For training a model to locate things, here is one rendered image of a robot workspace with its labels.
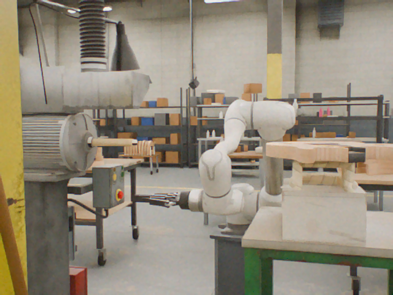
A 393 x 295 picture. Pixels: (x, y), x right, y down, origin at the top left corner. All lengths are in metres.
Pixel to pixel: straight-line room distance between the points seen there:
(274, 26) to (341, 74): 4.43
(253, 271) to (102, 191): 0.89
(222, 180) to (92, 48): 0.73
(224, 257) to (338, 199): 1.11
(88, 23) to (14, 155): 0.93
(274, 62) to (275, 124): 6.62
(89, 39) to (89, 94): 0.21
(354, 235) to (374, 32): 11.59
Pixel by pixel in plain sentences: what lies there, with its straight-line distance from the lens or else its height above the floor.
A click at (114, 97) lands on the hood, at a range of 1.69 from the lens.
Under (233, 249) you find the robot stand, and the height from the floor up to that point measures 0.63.
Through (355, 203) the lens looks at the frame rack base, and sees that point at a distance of 1.52.
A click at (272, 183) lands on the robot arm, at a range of 2.30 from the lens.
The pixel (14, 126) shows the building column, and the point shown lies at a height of 1.33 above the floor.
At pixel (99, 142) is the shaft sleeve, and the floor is 1.25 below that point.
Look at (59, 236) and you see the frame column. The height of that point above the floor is 0.82.
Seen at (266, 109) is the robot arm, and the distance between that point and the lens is 2.02.
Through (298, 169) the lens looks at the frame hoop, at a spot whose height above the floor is 1.17.
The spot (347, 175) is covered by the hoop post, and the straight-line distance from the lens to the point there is 1.52.
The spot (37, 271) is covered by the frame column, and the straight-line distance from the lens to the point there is 2.05.
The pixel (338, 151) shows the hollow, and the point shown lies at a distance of 1.41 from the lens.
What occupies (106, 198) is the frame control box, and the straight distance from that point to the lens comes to 2.13.
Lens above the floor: 1.35
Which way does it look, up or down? 4 degrees down
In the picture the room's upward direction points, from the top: straight up
